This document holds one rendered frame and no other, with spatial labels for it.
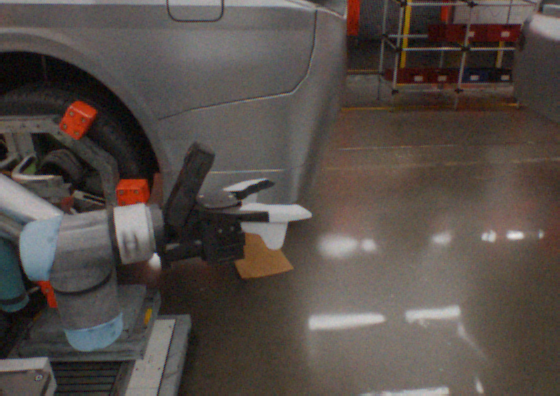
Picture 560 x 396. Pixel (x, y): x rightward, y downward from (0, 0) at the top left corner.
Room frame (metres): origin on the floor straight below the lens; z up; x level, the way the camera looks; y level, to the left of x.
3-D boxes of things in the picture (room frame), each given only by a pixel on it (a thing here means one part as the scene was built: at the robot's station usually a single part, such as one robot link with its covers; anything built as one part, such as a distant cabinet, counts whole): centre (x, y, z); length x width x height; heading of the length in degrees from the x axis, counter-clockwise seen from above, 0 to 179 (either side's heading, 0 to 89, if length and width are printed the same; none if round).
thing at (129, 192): (1.37, 0.51, 0.85); 0.09 x 0.08 x 0.07; 92
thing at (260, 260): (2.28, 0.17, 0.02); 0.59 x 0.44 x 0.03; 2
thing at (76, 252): (0.48, 0.27, 1.21); 0.11 x 0.08 x 0.09; 110
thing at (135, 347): (1.52, 0.83, 0.13); 0.50 x 0.36 x 0.10; 92
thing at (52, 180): (1.23, 0.72, 1.03); 0.19 x 0.18 x 0.11; 2
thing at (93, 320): (0.50, 0.27, 1.12); 0.11 x 0.08 x 0.11; 20
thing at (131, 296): (1.52, 0.83, 0.32); 0.40 x 0.30 x 0.28; 92
